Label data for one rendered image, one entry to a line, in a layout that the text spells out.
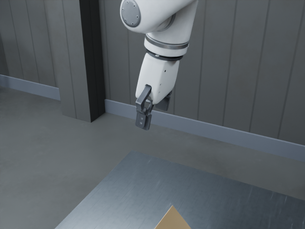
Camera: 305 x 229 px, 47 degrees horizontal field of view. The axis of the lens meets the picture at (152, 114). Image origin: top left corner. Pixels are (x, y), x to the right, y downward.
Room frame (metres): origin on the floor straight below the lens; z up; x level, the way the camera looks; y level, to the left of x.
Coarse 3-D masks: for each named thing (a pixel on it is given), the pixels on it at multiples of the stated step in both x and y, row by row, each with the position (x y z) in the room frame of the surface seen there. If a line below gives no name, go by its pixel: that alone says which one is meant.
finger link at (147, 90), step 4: (144, 88) 0.62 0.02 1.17; (148, 88) 0.62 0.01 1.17; (144, 92) 0.61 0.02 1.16; (148, 92) 0.61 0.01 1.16; (140, 96) 0.60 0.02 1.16; (144, 96) 0.60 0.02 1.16; (136, 100) 0.60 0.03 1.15; (140, 100) 0.60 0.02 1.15; (144, 100) 0.60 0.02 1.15; (136, 104) 0.59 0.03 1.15; (140, 104) 0.59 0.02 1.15; (140, 108) 0.60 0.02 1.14
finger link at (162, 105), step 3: (165, 96) 0.71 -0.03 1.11; (168, 96) 0.71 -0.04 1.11; (162, 99) 0.71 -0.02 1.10; (165, 99) 0.71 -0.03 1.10; (168, 99) 0.70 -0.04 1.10; (159, 102) 0.71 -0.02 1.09; (162, 102) 0.71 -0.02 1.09; (165, 102) 0.71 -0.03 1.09; (168, 102) 0.71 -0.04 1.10; (156, 105) 0.72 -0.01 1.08; (159, 105) 0.71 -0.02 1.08; (162, 105) 0.71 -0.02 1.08; (165, 105) 0.71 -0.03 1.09; (168, 105) 0.71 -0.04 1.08; (159, 108) 0.71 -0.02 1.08; (162, 108) 0.71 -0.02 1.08; (165, 108) 0.71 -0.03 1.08
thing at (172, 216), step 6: (168, 210) 0.34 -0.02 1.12; (174, 210) 0.34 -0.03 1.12; (168, 216) 0.33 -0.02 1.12; (174, 216) 0.34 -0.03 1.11; (180, 216) 0.34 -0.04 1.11; (162, 222) 0.32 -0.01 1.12; (168, 222) 0.33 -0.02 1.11; (174, 222) 0.33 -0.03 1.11; (180, 222) 0.33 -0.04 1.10; (186, 222) 0.34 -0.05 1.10; (156, 228) 0.31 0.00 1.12; (162, 228) 0.31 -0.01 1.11; (168, 228) 0.32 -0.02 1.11; (174, 228) 0.32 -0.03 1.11; (180, 228) 0.33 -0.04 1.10; (186, 228) 0.33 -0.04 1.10
